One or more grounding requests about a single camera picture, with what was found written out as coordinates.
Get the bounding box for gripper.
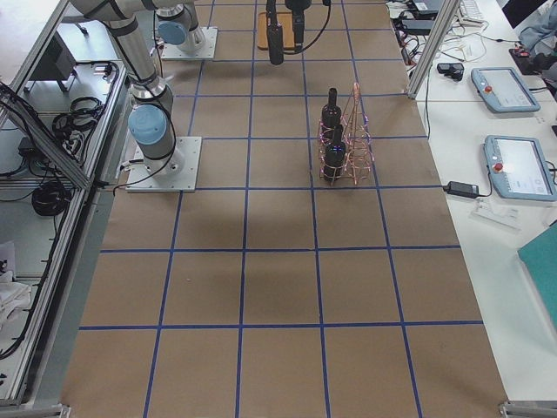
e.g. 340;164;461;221
265;0;312;49

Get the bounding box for dark wine bottle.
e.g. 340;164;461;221
321;87;342;131
266;12;284;65
323;124;346;184

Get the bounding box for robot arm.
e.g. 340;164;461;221
156;2;218;61
71;1;205;174

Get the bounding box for wooden tray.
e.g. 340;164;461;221
257;11;295;51

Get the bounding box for black handheld device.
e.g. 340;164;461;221
436;63;464;82

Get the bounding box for far teach pendant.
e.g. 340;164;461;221
471;67;540;113

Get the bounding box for teach pendant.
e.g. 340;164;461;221
471;67;540;113
484;135;556;202

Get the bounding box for black power adapter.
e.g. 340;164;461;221
443;181;480;199

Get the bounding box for near teach pendant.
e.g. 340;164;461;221
484;135;556;202

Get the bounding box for clear acrylic holder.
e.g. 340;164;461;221
470;198;521;232

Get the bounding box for teal board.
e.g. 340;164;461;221
518;226;556;298

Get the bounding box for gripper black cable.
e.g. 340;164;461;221
282;0;332;55

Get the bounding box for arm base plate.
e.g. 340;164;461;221
125;137;202;192
162;26;218;61

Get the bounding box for copper wire bottle basket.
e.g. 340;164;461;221
318;82;374;185

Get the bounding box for aluminium frame post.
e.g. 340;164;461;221
407;0;460;99

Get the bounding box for coiled black cables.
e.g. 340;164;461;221
51;96;105;141

